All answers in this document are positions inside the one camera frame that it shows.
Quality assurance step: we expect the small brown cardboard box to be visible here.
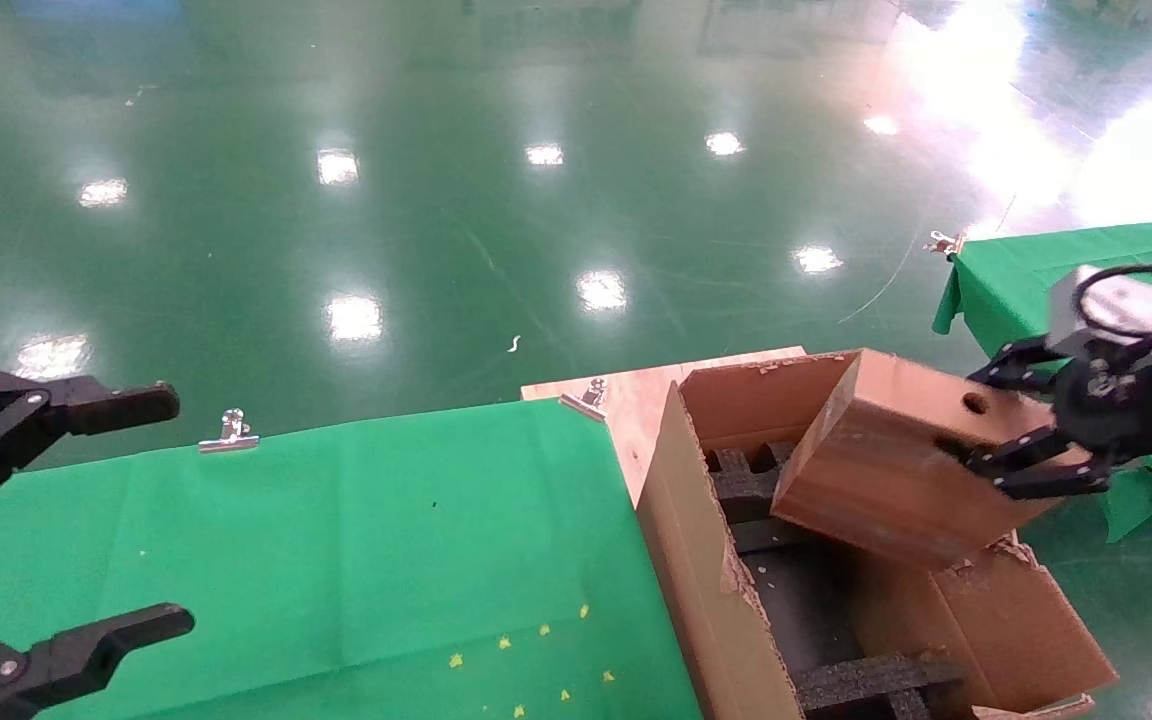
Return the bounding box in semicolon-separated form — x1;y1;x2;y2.
771;348;1097;572

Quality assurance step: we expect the dark grey carton liner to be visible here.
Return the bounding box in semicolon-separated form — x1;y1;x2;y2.
736;545;869;673

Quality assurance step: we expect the large open cardboard carton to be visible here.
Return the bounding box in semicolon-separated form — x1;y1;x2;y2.
634;348;1122;720

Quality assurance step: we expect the green table cloth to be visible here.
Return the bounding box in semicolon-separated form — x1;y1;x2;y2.
0;398;707;720
933;215;1152;546

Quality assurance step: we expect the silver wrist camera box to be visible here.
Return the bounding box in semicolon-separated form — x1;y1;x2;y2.
1046;265;1152;359

